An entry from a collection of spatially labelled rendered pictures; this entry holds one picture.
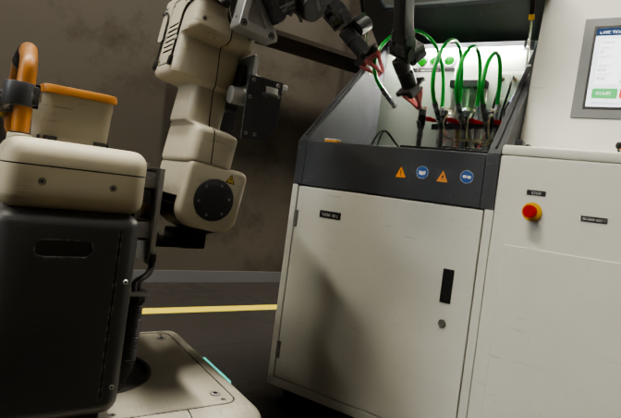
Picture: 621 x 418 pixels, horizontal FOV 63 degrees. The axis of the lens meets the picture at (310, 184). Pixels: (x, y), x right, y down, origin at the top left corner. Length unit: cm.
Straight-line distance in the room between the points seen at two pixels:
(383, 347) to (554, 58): 109
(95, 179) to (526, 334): 115
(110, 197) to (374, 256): 92
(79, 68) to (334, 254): 225
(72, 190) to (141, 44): 264
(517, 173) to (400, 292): 50
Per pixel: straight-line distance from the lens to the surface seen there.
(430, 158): 160
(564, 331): 153
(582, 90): 183
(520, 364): 157
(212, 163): 126
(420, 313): 162
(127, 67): 354
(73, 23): 352
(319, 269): 176
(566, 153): 152
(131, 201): 104
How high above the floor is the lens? 79
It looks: level
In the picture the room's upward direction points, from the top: 8 degrees clockwise
